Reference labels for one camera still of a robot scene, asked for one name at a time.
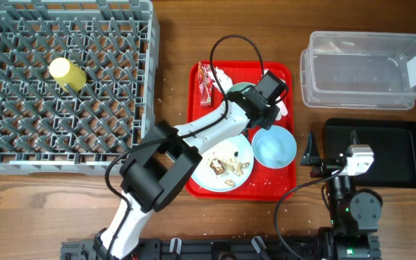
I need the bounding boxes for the white plastic fork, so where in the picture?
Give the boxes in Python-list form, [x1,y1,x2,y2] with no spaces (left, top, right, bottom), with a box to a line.
[264,69,289,117]

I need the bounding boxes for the light blue bowl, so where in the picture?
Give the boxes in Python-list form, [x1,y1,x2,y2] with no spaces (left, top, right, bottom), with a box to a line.
[251,125,297,169]

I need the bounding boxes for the white napkin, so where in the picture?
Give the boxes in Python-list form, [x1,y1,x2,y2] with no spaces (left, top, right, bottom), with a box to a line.
[209,67,233,93]

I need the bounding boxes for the light blue plate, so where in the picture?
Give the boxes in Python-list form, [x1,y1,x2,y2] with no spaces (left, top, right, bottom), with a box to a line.
[191,134,254,193]

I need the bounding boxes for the red snack wrapper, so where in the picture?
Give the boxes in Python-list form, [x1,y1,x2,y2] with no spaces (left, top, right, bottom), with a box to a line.
[197,62,213,107]

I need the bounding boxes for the yellow plastic cup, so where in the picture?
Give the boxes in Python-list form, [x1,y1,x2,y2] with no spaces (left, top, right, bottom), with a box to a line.
[48,58,87,92]

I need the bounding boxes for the green bowl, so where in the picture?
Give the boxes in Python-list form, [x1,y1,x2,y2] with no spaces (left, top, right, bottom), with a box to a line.
[227,82,255,95]

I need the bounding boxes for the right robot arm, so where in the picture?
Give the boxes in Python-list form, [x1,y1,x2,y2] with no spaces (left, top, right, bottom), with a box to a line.
[300,132,383,259]

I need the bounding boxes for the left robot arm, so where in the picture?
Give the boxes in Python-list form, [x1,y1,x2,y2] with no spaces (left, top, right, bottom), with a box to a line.
[93,88,284,259]

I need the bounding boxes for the grey plastic dishwasher rack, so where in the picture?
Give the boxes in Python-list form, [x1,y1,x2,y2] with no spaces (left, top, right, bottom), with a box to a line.
[0,1,160,175]

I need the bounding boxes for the black plastic tray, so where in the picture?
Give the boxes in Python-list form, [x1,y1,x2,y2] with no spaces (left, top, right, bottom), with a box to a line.
[324,118,416,189]

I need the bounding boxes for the red plastic tray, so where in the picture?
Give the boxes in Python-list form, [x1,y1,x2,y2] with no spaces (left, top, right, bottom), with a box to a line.
[186,61,296,201]

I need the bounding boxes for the food scraps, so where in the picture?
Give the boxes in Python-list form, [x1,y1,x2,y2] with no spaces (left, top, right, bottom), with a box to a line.
[209,151,250,188]

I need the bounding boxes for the clear plastic bin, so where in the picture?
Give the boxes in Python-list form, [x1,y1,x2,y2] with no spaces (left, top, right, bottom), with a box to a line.
[300,31,416,110]

